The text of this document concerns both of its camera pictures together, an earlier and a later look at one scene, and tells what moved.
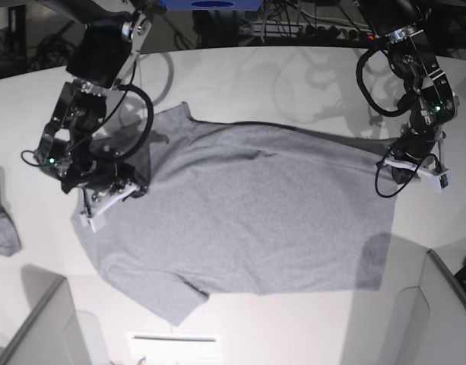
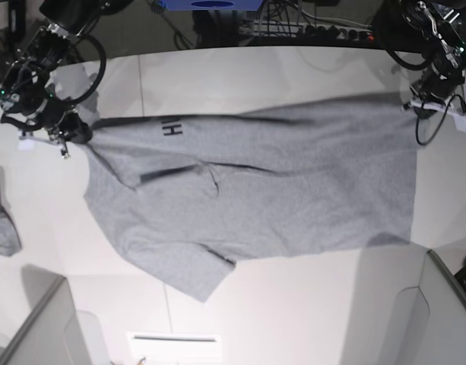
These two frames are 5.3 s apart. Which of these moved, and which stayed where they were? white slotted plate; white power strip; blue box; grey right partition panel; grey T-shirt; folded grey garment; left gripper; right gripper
Moved: left gripper; right gripper; grey T-shirt
Stayed: grey right partition panel; white slotted plate; folded grey garment; blue box; white power strip
